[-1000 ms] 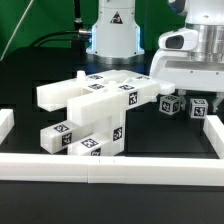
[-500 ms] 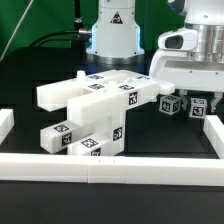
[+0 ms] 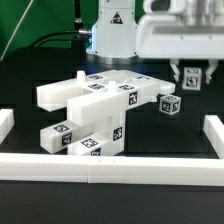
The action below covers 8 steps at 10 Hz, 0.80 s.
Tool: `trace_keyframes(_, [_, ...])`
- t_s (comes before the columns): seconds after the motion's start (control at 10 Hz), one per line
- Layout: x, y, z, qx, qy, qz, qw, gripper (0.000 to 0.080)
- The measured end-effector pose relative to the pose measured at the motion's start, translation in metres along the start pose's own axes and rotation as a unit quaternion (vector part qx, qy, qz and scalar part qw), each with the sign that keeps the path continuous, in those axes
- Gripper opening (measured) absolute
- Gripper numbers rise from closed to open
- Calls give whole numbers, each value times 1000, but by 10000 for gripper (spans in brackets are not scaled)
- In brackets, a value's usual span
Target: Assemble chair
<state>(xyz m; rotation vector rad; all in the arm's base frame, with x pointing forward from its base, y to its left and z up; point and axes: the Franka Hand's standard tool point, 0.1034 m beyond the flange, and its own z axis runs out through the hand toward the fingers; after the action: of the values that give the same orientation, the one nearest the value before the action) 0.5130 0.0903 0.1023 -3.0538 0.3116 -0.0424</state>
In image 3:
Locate white U-shaped obstacle fence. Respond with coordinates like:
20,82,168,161
0,108,224,187

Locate white marker sheet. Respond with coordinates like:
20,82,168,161
149,97,157,102

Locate thin white rod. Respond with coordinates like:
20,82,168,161
0,0,35,61

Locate white chair seat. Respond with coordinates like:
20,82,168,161
91,112,126,156

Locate white tagged cube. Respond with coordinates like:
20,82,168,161
182,67,202,91
159,95,181,115

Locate black pole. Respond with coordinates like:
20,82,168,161
73,0,82,31

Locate white chair back frame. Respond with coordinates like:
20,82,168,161
36,70,175,126

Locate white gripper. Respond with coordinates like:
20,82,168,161
136,0,224,84

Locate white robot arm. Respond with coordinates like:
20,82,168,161
87,0,224,78

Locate black cables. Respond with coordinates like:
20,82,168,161
29,29,93,48

